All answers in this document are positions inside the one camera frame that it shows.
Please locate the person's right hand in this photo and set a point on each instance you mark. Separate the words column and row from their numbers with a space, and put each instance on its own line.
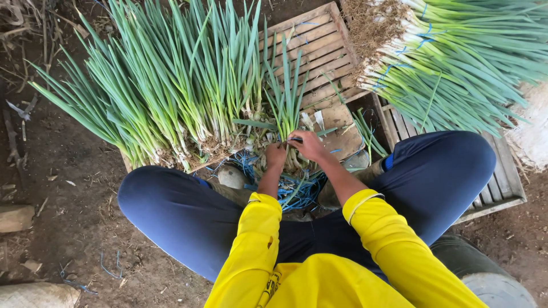
column 309, row 145

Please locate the person's left fingers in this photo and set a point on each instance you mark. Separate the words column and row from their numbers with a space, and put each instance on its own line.
column 279, row 146

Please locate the person's rubber boot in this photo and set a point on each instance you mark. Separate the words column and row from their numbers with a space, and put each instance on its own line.
column 233, row 184
column 355, row 177

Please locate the small green onion bunch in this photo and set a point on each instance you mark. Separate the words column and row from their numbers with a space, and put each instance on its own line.
column 287, row 112

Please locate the wooden slatted crate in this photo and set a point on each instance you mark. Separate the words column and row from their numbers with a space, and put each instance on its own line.
column 317, row 68

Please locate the person's yellow long-sleeved shirt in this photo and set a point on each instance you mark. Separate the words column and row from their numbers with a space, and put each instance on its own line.
column 334, row 261

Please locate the person's left hand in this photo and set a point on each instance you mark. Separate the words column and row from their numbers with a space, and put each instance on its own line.
column 275, row 155

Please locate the grey stone block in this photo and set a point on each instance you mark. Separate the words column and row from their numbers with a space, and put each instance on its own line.
column 16, row 217

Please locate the flat wooden slatted pallet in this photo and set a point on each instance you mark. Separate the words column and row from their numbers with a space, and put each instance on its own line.
column 492, row 171

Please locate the white woven sack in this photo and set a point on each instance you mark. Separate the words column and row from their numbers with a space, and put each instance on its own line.
column 533, row 128

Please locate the person's right rubber boot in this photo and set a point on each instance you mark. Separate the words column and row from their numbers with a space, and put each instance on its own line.
column 355, row 177

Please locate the heap of loose green onions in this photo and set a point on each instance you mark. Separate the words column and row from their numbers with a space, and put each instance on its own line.
column 167, row 81

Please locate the person's dark blue trousers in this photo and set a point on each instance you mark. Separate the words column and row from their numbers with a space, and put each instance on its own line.
column 308, row 205

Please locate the person's left rubber boot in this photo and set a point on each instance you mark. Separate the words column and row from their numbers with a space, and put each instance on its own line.
column 233, row 184

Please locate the stack of tied green onion bundles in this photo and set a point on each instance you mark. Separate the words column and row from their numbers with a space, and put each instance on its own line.
column 454, row 60

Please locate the pale woven sack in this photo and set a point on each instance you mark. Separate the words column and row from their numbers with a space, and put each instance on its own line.
column 38, row 295

